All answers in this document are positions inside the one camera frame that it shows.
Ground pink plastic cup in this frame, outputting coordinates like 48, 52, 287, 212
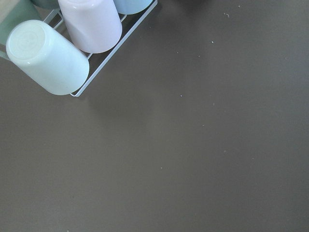
58, 0, 122, 54

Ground light blue plastic cup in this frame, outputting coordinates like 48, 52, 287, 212
113, 0, 153, 15

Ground mint green plastic cup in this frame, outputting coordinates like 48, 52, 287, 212
6, 20, 90, 95

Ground grey green plastic cup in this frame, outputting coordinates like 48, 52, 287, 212
0, 0, 41, 46

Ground white wire cup rack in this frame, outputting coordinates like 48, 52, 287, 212
43, 0, 158, 98

